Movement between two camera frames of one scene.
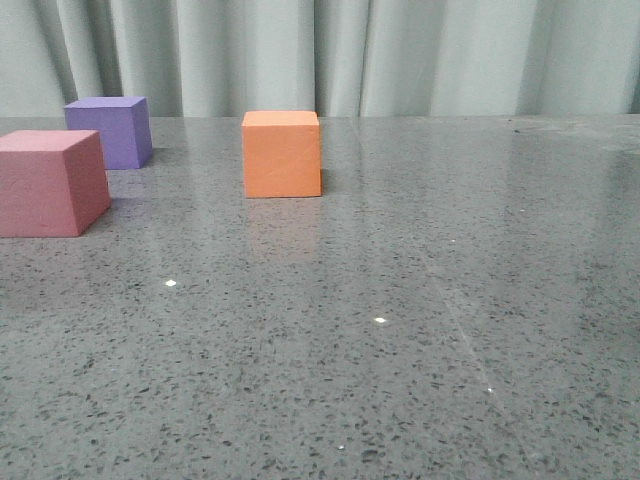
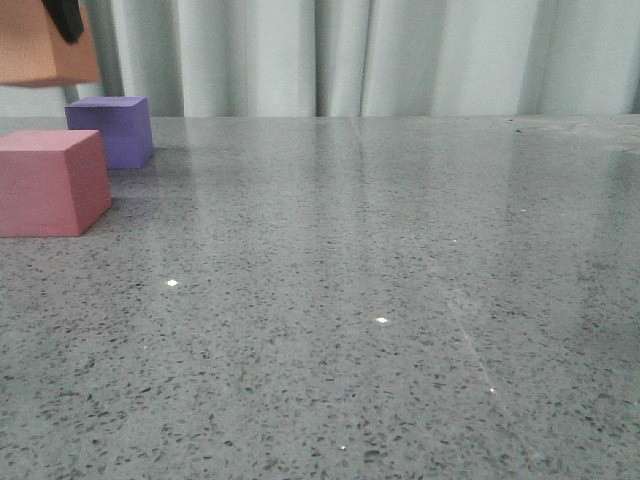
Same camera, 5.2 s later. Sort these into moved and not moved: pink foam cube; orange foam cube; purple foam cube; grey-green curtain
Moved: orange foam cube
Not moved: purple foam cube; grey-green curtain; pink foam cube
